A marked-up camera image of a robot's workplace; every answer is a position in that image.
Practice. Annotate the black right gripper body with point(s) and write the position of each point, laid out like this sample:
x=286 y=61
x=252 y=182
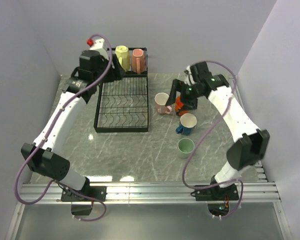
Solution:
x=190 y=94

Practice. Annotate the pale pink mug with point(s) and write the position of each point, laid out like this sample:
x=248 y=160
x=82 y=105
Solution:
x=160 y=103

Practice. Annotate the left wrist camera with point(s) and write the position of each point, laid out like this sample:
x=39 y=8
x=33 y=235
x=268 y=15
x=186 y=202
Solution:
x=98 y=45

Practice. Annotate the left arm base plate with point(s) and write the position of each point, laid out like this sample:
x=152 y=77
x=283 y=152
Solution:
x=95 y=192

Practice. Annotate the yellow-green faceted mug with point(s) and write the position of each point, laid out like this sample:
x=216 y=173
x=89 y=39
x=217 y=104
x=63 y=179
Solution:
x=123 y=55

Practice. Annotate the aluminium mounting rail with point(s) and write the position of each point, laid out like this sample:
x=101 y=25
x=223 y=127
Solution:
x=154 y=211

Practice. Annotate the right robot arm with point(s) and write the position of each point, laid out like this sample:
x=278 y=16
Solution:
x=250 y=142

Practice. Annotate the orange mug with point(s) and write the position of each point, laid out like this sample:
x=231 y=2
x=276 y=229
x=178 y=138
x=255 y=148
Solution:
x=178 y=107

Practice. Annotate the black wire dish rack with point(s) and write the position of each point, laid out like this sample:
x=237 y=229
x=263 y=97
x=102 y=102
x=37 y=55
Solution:
x=123 y=105

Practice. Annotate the blue mug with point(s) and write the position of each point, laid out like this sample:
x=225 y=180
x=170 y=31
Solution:
x=187 y=123

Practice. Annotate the light green tumbler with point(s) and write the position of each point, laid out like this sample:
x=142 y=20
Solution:
x=185 y=147

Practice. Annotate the salmon floral mug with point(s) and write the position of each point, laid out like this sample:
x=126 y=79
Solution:
x=138 y=61

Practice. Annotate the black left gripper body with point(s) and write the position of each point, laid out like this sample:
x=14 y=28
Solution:
x=114 y=74

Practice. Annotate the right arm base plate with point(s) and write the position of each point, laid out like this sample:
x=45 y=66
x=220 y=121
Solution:
x=217 y=194

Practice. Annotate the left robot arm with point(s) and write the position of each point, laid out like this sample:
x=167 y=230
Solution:
x=42 y=156

